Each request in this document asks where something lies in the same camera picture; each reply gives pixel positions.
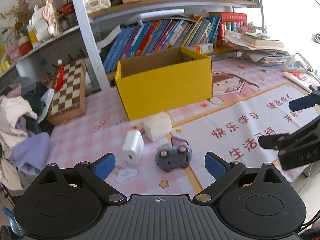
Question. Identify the wooden chessboard box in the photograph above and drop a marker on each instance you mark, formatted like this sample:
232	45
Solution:
68	90

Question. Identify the white plush rabbit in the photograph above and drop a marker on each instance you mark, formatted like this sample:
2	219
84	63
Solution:
45	22

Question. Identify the red book box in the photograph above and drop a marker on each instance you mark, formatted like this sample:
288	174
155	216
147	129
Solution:
232	17

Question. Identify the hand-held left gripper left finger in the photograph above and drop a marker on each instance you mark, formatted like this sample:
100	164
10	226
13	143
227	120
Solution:
105	165

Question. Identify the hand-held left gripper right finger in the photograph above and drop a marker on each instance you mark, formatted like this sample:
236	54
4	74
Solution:
215	163

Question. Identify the pink checked mat desktop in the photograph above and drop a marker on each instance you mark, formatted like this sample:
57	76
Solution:
87	135

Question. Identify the stack of papers and books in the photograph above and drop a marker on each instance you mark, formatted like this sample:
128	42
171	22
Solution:
260	50

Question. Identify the white shelf unit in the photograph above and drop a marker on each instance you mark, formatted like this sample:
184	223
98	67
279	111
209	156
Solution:
82	30

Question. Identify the white bar lamp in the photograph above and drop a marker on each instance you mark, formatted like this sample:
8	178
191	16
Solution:
160	13

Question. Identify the orange and white small box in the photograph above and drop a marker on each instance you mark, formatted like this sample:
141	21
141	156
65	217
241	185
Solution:
201	48

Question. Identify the row of leaning books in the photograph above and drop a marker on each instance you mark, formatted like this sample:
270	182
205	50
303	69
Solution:
160	35

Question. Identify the red tassel ornament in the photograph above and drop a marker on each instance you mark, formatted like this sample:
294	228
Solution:
59	77

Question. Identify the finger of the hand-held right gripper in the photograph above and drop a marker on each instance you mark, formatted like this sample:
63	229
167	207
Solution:
275	141
302	102

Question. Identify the red round jar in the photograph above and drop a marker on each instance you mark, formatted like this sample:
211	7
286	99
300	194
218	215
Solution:
25	47

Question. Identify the pile of clothes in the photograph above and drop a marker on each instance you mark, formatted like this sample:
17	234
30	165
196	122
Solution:
17	120

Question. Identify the grey toy car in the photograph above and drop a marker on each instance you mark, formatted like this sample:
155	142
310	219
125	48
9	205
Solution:
172	156

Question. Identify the white charger plug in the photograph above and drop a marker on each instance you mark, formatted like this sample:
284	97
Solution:
132	147

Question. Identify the beige sponge block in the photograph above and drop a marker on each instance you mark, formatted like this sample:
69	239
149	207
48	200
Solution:
158	126

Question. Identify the person's fuzzy clothing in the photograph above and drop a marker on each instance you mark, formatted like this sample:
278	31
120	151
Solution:
310	235

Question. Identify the yellow cardboard box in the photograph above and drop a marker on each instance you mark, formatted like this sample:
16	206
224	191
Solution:
165	90

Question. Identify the white power strip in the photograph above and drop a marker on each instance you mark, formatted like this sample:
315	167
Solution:
295	66

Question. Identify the pink booklet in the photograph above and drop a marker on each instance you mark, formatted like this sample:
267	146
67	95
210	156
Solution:
300	80

